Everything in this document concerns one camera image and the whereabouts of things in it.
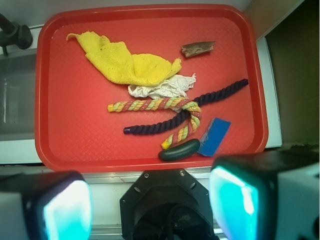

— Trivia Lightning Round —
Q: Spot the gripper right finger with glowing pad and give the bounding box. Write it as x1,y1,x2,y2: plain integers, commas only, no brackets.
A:
208,149,320,240

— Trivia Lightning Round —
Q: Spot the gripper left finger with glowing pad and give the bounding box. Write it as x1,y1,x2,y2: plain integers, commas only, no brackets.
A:
0,171,93,240

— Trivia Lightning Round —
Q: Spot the brown wood chip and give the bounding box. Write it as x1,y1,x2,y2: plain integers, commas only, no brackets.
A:
180,41,216,58

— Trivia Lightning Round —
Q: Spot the blue tape piece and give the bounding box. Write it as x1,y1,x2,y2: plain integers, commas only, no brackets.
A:
197,118,231,157

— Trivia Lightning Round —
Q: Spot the dark green cucumber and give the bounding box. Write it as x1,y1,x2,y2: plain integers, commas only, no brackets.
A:
158,138,201,162

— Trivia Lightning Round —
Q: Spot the crumpled white paper towel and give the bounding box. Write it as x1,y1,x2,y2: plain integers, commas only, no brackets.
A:
127,73,197,100

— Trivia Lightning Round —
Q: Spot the yellow knitted cloth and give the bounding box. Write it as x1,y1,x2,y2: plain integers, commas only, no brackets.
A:
66,31,182,87

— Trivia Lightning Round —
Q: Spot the red plastic tray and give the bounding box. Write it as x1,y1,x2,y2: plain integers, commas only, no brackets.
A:
35,4,268,173

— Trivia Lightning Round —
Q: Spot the black clamp knob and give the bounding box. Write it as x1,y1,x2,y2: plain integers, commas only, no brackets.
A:
0,14,33,57

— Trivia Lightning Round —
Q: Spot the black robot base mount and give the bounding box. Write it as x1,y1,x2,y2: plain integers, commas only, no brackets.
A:
119,169,219,240

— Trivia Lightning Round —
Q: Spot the dark purple rope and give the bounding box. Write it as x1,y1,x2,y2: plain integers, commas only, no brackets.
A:
123,78,250,136

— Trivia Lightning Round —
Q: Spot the multicolour twisted rope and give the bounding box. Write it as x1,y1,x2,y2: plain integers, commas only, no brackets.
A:
107,97,202,150

